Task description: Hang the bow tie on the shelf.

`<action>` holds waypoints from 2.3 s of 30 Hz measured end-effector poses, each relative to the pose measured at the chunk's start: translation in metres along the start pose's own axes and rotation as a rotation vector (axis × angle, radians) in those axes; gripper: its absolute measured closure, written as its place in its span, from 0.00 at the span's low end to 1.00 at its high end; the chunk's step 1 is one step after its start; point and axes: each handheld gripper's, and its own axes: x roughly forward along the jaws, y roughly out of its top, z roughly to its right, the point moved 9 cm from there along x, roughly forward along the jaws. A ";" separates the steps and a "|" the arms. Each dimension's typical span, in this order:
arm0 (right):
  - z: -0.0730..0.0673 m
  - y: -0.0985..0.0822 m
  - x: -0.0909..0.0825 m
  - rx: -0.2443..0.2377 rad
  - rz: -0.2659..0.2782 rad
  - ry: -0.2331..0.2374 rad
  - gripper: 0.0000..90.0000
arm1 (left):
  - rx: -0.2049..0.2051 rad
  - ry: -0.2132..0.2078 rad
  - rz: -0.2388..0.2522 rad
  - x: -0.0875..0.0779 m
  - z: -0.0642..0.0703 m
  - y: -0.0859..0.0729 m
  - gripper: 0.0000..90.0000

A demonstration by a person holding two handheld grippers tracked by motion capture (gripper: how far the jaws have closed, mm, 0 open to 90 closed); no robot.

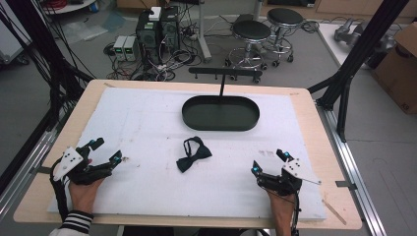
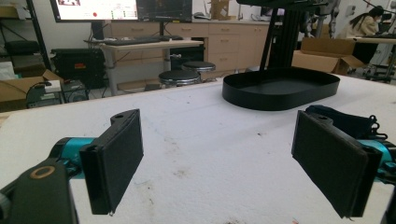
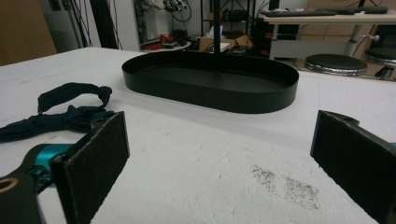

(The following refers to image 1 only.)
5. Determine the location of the white foam mat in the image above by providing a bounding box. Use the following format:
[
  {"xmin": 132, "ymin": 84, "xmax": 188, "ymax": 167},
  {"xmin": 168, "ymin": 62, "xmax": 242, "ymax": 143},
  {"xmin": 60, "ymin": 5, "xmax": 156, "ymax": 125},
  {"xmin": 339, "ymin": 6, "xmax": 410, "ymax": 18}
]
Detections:
[{"xmin": 46, "ymin": 86, "xmax": 328, "ymax": 223}]

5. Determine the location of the person's right hand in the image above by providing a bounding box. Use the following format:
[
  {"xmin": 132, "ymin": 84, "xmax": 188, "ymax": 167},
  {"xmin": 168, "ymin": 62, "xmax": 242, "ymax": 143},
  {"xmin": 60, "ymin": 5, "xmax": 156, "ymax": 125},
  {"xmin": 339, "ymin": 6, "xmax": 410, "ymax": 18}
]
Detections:
[{"xmin": 267, "ymin": 191, "xmax": 297, "ymax": 219}]

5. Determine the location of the white box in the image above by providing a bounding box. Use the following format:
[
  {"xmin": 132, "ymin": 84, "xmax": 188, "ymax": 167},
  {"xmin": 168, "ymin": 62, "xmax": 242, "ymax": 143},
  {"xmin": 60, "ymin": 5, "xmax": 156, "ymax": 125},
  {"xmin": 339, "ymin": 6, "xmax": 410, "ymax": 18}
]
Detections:
[{"xmin": 148, "ymin": 6, "xmax": 162, "ymax": 22}]

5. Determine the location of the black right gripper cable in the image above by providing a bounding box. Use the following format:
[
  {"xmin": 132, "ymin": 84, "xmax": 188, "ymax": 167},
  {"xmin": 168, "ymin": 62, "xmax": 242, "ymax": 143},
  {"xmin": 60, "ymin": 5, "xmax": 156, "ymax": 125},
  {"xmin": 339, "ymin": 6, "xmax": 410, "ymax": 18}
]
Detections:
[{"xmin": 292, "ymin": 191, "xmax": 302, "ymax": 236}]

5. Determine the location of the white wheeled case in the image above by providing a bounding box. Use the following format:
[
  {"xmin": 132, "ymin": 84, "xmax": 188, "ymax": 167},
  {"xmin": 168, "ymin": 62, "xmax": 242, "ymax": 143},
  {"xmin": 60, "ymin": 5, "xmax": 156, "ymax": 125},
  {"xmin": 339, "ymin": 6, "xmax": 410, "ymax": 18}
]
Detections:
[{"xmin": 0, "ymin": 0, "xmax": 31, "ymax": 66}]

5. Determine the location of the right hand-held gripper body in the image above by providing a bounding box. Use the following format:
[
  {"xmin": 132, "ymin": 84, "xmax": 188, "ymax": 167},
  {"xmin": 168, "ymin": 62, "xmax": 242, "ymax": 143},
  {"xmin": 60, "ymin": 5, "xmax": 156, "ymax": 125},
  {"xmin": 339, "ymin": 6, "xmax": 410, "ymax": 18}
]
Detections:
[{"xmin": 257, "ymin": 158, "xmax": 312, "ymax": 198}]

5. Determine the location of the black round stool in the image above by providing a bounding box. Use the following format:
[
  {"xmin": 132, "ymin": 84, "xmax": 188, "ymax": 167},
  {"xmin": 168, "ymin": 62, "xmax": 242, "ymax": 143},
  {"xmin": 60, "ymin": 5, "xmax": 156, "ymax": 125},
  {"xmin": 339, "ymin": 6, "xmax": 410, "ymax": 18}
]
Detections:
[
  {"xmin": 224, "ymin": 20, "xmax": 273, "ymax": 72},
  {"xmin": 266, "ymin": 7, "xmax": 305, "ymax": 68}
]

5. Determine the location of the round white table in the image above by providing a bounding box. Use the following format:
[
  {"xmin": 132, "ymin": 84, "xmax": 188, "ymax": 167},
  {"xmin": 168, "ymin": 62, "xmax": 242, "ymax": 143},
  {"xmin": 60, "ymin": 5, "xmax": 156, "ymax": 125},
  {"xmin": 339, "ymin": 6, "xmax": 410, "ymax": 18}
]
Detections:
[{"xmin": 41, "ymin": 0, "xmax": 98, "ymax": 16}]

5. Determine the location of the clear plastic sheet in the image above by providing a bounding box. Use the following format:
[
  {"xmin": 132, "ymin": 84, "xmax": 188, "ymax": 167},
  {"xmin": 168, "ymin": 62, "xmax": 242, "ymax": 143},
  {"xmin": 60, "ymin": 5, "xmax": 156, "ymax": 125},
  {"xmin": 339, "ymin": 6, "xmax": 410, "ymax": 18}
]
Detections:
[{"xmin": 60, "ymin": 10, "xmax": 127, "ymax": 45}]

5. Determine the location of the black computer tower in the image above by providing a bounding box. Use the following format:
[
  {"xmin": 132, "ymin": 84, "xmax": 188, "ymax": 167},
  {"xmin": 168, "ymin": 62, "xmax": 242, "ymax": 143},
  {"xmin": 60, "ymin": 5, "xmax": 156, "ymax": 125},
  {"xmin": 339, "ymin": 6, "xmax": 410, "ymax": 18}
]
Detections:
[
  {"xmin": 135, "ymin": 9, "xmax": 162, "ymax": 65},
  {"xmin": 159, "ymin": 5, "xmax": 181, "ymax": 55}
]

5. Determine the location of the black bow tie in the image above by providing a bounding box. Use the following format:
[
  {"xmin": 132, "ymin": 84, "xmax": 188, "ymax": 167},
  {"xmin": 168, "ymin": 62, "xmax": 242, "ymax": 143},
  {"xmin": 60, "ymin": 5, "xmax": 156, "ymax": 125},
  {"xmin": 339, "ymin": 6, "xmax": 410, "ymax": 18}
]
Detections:
[{"xmin": 175, "ymin": 136, "xmax": 213, "ymax": 174}]

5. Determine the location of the tangle of floor cables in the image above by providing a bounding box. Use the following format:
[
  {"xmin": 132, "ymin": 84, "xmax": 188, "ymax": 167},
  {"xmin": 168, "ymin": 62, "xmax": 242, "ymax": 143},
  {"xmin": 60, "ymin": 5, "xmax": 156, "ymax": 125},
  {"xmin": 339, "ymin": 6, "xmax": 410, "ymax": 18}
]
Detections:
[{"xmin": 103, "ymin": 19, "xmax": 205, "ymax": 82}]

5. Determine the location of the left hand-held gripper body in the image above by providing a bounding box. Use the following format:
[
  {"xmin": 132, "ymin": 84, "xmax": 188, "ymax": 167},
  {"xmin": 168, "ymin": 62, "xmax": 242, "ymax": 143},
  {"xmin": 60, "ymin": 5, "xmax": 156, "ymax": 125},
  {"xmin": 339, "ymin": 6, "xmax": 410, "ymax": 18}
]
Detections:
[{"xmin": 52, "ymin": 145, "xmax": 114, "ymax": 186}]

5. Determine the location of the thin wooden stick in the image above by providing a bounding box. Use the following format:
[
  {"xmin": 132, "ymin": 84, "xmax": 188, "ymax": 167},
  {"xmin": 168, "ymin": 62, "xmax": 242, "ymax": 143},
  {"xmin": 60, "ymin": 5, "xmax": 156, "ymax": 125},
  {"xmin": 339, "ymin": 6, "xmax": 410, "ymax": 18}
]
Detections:
[{"xmin": 321, "ymin": 199, "xmax": 348, "ymax": 226}]

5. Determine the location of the person's left hand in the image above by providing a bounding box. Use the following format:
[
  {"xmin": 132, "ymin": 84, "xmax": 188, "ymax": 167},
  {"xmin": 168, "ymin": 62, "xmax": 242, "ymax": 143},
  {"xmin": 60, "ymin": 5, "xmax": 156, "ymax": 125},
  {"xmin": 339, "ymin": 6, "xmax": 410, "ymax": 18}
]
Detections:
[{"xmin": 68, "ymin": 178, "xmax": 106, "ymax": 214}]

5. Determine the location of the black metal bracket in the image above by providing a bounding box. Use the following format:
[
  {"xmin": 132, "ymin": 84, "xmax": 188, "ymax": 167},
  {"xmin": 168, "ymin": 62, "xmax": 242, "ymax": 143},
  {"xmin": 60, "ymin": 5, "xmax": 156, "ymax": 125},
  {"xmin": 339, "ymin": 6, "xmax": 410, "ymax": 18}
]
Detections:
[
  {"xmin": 29, "ymin": 164, "xmax": 54, "ymax": 175},
  {"xmin": 334, "ymin": 179, "xmax": 358, "ymax": 192}
]

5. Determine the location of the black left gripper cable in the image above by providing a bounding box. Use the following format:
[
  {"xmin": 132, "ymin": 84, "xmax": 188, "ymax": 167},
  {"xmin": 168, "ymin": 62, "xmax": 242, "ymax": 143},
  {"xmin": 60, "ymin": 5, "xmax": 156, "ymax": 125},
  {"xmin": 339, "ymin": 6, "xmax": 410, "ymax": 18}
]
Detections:
[{"xmin": 48, "ymin": 158, "xmax": 71, "ymax": 224}]

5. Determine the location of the black metal frame with cables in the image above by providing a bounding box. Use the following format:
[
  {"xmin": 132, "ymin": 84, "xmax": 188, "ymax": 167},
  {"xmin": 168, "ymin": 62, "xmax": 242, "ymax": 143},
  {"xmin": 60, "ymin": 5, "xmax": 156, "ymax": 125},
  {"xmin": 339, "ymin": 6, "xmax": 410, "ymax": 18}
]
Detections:
[{"xmin": 0, "ymin": 0, "xmax": 96, "ymax": 133}]

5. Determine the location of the grey power supply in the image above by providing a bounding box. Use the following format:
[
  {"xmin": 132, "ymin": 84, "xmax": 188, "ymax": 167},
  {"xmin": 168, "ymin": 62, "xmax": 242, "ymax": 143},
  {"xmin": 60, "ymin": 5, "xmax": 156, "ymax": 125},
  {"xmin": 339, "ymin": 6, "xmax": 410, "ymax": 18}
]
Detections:
[
  {"xmin": 112, "ymin": 34, "xmax": 128, "ymax": 62},
  {"xmin": 124, "ymin": 35, "xmax": 141, "ymax": 62}
]

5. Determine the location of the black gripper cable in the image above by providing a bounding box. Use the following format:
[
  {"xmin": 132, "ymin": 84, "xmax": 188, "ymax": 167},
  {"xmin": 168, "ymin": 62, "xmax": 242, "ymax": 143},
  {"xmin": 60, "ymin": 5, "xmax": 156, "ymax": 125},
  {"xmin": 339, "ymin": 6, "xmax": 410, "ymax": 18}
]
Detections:
[
  {"xmin": 48, "ymin": 158, "xmax": 71, "ymax": 224},
  {"xmin": 292, "ymin": 191, "xmax": 302, "ymax": 236}
]

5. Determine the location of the white side table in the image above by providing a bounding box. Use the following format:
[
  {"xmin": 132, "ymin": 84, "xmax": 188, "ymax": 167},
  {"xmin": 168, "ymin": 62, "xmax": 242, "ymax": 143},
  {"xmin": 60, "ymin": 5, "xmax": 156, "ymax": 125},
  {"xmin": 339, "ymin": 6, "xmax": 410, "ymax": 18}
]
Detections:
[{"xmin": 317, "ymin": 22, "xmax": 405, "ymax": 71}]

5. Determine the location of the cardboard box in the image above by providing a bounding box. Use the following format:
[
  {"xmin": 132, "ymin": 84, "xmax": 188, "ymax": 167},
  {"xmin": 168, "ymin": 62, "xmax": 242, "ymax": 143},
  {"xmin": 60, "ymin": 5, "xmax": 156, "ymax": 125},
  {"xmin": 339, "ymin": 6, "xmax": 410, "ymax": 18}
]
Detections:
[{"xmin": 371, "ymin": 22, "xmax": 417, "ymax": 115}]

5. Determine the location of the black hook stand with tray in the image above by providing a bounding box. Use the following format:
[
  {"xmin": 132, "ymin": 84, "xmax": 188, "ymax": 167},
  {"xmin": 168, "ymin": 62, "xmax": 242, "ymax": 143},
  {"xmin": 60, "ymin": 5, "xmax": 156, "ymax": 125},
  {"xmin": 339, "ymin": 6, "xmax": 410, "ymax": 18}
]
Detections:
[{"xmin": 181, "ymin": 66, "xmax": 264, "ymax": 133}]

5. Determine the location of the grey desk leg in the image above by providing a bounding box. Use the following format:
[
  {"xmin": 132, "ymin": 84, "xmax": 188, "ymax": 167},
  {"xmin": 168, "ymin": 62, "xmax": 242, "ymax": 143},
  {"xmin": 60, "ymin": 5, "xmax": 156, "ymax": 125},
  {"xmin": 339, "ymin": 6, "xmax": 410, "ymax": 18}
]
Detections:
[{"xmin": 196, "ymin": 0, "xmax": 213, "ymax": 64}]

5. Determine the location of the aluminium rail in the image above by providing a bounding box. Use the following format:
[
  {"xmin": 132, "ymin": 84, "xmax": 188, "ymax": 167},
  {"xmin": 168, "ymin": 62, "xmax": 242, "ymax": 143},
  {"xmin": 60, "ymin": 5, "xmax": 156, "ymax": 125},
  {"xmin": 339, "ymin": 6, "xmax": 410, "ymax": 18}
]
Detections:
[
  {"xmin": 315, "ymin": 99, "xmax": 389, "ymax": 236},
  {"xmin": 0, "ymin": 126, "xmax": 72, "ymax": 224}
]

